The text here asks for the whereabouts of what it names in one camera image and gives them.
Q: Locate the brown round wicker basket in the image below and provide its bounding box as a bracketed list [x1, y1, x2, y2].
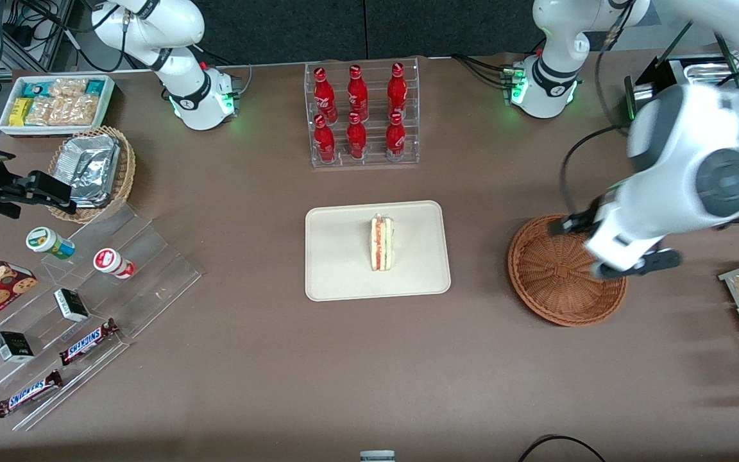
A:
[507, 214, 628, 328]

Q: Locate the green lid white cup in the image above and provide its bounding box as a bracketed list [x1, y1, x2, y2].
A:
[26, 227, 76, 261]

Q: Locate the clear acrylic stepped display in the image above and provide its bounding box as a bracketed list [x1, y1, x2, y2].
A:
[0, 202, 202, 432]

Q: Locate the small black white box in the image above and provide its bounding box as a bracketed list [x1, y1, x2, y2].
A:
[54, 288, 90, 323]

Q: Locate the clear acrylic bottle rack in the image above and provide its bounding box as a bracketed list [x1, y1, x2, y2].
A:
[304, 58, 420, 169]

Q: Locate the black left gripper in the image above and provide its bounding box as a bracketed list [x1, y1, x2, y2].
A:
[549, 214, 683, 278]

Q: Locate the small black green box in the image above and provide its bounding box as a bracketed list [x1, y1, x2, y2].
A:
[0, 330, 35, 363]

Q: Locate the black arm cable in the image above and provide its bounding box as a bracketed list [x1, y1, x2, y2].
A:
[558, 0, 641, 220]

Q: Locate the steel warmer pan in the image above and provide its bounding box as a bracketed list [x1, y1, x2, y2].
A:
[684, 55, 739, 87]

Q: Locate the red lid white cup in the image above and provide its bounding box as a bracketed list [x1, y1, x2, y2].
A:
[93, 248, 136, 280]

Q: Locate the cream plastic tray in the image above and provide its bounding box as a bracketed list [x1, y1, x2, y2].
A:
[305, 200, 452, 302]

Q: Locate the black floor cable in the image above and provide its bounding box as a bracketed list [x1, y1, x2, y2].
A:
[517, 434, 607, 462]

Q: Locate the black food warmer cabinet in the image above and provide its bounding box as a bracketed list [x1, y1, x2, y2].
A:
[623, 19, 739, 225]

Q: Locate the yellow snack packet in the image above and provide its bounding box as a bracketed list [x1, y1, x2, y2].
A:
[9, 98, 34, 126]

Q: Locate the triangular sandwich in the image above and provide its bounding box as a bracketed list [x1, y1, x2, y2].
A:
[370, 214, 395, 272]

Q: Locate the silver foil package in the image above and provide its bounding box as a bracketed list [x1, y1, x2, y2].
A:
[56, 133, 120, 209]

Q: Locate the aluminium frame post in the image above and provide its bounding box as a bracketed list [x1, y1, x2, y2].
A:
[0, 0, 76, 78]

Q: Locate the clear bag of rice crackers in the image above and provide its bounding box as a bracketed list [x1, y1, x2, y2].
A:
[26, 96, 66, 126]
[64, 94, 100, 126]
[51, 78, 88, 98]

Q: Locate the black base cable bundle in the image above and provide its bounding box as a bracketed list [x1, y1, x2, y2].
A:
[452, 54, 513, 89]

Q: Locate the snickers chocolate bar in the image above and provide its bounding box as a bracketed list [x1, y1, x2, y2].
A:
[0, 370, 64, 419]
[58, 318, 120, 366]

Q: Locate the red cola bottle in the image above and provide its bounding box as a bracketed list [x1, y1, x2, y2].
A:
[313, 114, 337, 164]
[387, 62, 409, 119]
[346, 112, 368, 160]
[386, 112, 407, 161]
[347, 64, 369, 121]
[313, 67, 338, 123]

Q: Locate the white rectangular snack bin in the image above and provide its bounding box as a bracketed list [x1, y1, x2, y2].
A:
[0, 74, 115, 137]

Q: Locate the light wicker basket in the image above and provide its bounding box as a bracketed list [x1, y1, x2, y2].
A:
[47, 126, 137, 224]

